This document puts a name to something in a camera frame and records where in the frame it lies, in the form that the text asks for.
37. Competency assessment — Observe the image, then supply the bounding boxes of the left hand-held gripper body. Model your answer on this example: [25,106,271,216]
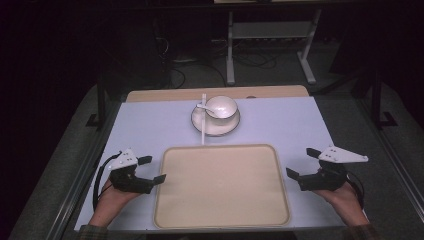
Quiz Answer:
[108,148,155,195]

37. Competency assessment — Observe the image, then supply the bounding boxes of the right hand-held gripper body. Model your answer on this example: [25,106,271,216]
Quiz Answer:
[298,145,370,192]

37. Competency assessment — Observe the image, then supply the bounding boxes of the beige plastic tray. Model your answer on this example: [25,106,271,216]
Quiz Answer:
[153,143,291,230]

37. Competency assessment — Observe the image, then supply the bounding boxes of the white chopstick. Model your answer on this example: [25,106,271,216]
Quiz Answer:
[200,93,208,146]

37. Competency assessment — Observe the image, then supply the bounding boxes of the white ceramic spoon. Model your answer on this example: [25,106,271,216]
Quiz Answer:
[196,103,219,118]

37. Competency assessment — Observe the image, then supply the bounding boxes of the white dark-rimmed plate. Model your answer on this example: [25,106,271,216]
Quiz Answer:
[190,105,241,137]

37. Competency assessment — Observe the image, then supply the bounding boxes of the white ceramic bowl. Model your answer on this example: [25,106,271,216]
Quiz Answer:
[205,95,239,120]

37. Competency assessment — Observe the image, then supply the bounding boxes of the person's left hand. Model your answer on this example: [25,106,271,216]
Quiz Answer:
[98,179,143,218]

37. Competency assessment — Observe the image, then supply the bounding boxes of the person's right hand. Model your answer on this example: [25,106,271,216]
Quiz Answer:
[313,181,361,214]

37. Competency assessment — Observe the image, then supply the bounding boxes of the black stand leg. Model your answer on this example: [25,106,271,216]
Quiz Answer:
[85,66,111,129]
[369,69,399,129]

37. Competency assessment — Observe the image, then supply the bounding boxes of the white metal stand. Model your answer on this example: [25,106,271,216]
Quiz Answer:
[225,9,323,86]

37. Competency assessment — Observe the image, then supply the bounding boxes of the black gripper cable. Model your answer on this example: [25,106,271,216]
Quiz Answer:
[346,169,366,209]
[92,151,123,211]

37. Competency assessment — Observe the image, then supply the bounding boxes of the metal frame rail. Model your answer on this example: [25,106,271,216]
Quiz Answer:
[354,98,424,214]
[46,99,123,240]

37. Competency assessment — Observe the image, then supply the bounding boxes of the black floor cables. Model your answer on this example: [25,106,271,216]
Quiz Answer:
[168,49,279,88]

